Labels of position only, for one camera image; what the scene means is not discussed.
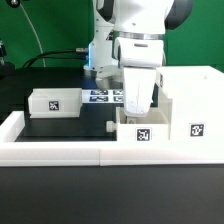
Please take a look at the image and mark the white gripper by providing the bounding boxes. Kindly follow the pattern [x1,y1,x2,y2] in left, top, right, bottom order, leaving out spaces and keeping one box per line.
[122,67,157,117]

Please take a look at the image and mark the white drawer tray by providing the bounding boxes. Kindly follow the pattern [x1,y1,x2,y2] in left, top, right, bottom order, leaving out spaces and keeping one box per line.
[106,107,169,142]
[28,88,82,118]

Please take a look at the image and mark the white drawer cabinet box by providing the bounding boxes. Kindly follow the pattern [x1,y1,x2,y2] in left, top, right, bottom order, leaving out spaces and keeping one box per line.
[156,66,224,150]

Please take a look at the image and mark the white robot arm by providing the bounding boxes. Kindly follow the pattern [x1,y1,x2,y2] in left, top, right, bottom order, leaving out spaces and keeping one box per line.
[84,0,194,117]

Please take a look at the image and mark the fiducial marker sheet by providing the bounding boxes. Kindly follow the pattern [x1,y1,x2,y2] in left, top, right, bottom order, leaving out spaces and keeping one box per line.
[82,89,123,103]

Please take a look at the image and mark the black stand at left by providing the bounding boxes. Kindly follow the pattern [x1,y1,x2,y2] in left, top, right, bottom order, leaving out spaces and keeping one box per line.
[0,40,15,77]

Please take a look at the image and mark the white U-shaped foam fence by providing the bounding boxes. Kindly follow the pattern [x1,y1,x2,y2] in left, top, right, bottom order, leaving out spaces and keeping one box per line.
[0,111,224,167]

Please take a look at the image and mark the thin white cable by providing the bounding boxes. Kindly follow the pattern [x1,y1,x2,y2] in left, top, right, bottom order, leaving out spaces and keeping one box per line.
[19,3,47,68]

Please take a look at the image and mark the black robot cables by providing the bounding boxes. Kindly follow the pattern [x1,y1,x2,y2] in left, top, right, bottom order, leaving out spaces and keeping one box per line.
[21,47,90,69]

